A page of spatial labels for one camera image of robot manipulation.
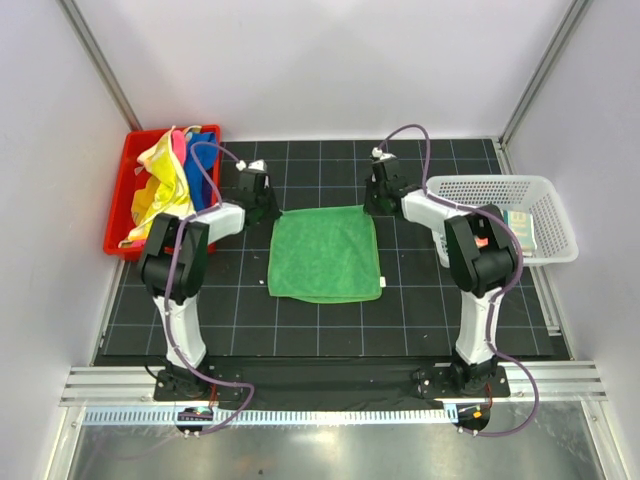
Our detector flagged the green towel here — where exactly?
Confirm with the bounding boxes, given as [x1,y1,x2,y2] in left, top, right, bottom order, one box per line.
[267,206,383,304]

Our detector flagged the rabbit print towel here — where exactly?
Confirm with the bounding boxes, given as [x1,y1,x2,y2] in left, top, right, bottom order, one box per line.
[434,208,539,259]

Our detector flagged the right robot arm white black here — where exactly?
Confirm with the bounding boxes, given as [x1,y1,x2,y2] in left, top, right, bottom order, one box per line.
[364,148,523,396]

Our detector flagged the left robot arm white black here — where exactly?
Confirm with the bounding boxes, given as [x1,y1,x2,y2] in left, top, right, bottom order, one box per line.
[138,160,281,401]

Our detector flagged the blue towel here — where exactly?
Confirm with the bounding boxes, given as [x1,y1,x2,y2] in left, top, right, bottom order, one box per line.
[183,131,218,211]

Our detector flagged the yellow towel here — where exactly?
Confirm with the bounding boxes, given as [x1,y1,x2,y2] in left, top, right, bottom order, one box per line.
[127,128,196,241]

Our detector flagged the red plastic bin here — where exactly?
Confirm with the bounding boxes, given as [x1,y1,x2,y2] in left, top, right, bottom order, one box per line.
[103,125,222,262]

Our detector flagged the white perforated plastic basket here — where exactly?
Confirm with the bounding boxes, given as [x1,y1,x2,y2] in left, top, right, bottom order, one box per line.
[427,175,579,267]

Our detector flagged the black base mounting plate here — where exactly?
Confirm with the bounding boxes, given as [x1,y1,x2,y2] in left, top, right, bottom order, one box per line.
[152,355,511,409]

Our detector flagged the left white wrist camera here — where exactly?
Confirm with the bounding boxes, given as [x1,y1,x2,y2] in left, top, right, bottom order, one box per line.
[235,160,267,173]

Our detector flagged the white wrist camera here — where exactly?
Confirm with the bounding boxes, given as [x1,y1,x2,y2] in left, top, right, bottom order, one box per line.
[235,160,267,173]
[370,147,396,162]

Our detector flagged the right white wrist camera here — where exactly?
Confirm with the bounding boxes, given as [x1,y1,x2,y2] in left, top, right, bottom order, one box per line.
[370,147,396,162]

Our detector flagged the slotted white cable duct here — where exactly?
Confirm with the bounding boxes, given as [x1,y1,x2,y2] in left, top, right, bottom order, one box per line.
[83,406,458,429]

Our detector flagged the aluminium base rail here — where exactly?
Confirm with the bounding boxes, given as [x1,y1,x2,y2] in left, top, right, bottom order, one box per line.
[59,360,607,407]

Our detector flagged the left aluminium frame post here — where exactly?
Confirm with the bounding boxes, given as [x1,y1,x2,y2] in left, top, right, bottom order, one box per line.
[57,0,142,131]

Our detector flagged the aluminium frame post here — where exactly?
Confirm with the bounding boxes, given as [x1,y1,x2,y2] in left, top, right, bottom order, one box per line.
[499,0,593,150]
[57,0,142,131]

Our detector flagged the right aluminium frame post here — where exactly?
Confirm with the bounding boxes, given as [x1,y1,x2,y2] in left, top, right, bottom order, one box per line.
[499,0,593,150]

